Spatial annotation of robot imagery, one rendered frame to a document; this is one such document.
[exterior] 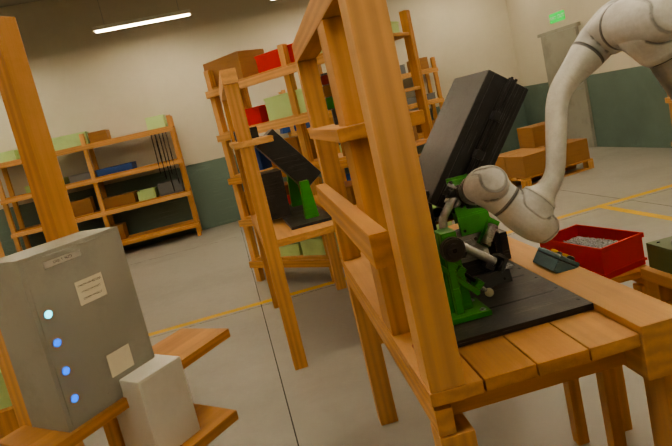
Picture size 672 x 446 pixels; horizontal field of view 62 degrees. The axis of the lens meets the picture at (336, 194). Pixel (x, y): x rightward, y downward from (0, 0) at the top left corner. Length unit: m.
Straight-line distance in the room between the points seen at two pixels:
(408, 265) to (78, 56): 10.19
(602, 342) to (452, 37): 10.67
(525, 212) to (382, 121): 0.55
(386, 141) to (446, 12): 10.80
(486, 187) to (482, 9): 10.88
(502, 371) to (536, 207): 0.46
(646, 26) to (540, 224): 0.56
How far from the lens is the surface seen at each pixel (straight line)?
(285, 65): 5.30
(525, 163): 8.12
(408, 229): 1.31
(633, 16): 1.62
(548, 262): 2.08
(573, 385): 2.66
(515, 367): 1.52
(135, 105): 10.98
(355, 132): 1.56
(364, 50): 1.28
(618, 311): 1.72
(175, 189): 10.38
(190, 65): 10.96
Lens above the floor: 1.58
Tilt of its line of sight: 8 degrees down
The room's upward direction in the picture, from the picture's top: 13 degrees counter-clockwise
